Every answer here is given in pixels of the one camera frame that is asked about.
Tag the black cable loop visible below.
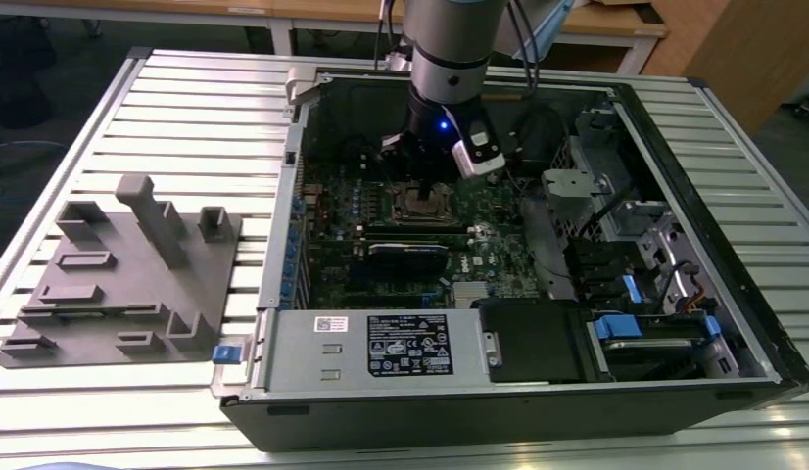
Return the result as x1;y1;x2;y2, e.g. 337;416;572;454
512;105;575;165

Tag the black PC case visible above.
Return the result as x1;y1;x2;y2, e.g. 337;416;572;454
209;65;809;454

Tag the short wooden desk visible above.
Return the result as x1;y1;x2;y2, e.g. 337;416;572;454
546;0;671;75

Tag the blue drive clip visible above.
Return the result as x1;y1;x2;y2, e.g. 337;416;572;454
616;273;646;306

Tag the long wooden desk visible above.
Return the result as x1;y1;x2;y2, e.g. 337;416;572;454
0;0;404;55

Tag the grey metal bracket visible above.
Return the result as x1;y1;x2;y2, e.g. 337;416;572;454
540;167;611;210

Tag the black office chair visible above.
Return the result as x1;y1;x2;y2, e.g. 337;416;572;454
0;14;60;129

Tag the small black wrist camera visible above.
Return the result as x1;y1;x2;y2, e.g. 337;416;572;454
379;134;415;163

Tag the thin metal locking lever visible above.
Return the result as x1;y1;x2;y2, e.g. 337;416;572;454
375;154;399;191

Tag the metal socket cover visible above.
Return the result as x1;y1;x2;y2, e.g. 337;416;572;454
394;183;459;224

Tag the black RAM slot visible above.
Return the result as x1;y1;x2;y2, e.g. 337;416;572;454
354;222;478;234

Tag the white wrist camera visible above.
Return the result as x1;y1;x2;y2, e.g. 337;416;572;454
451;118;510;180

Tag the silver chipset heat sink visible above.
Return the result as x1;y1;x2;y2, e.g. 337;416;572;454
451;280;495;301

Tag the silver power supply unit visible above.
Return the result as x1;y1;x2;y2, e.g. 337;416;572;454
244;307;495;393

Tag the wooden cabinet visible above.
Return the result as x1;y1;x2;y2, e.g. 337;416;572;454
642;0;809;136

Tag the green motherboard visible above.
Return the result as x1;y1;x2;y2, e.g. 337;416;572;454
296;146;559;312

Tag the hard disk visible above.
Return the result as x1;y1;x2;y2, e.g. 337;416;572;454
598;337;699;382

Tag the grey parts rack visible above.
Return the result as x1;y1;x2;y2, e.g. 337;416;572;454
0;173;245;369

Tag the coloured wire bundle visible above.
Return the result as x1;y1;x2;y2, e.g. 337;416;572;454
681;286;710;315

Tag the black drive cable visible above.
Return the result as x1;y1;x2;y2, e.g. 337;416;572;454
576;178;638;239

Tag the black graphics card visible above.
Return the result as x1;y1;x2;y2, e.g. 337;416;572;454
366;241;452;291

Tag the thin black hanging cable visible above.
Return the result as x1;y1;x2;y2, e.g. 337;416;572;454
374;0;395;71

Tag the blue drive carrier handle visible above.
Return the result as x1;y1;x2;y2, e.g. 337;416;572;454
590;314;645;340

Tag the silver green CPU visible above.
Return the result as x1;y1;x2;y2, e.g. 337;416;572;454
404;189;444;216

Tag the metal drive cage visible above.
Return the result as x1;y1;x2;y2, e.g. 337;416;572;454
539;108;781;383

